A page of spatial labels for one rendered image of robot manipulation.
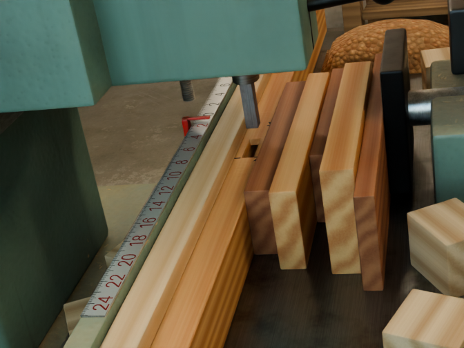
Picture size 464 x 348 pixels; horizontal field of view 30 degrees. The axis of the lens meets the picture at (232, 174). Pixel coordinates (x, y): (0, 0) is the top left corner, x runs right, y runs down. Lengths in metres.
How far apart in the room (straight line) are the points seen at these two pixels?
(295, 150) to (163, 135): 2.61
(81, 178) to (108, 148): 2.38
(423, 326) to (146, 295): 0.14
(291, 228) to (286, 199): 0.02
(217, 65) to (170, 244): 0.14
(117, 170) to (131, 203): 2.08
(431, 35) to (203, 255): 0.42
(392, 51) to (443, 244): 0.17
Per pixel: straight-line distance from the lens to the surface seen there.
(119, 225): 0.85
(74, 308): 0.66
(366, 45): 0.84
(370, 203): 0.48
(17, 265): 0.67
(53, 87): 0.58
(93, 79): 0.57
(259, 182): 0.55
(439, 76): 0.65
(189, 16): 0.57
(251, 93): 0.61
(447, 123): 0.57
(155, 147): 3.08
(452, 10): 0.63
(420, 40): 0.84
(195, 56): 0.58
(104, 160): 3.07
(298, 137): 0.58
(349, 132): 0.54
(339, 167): 0.50
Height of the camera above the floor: 1.19
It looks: 25 degrees down
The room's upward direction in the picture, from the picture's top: 10 degrees counter-clockwise
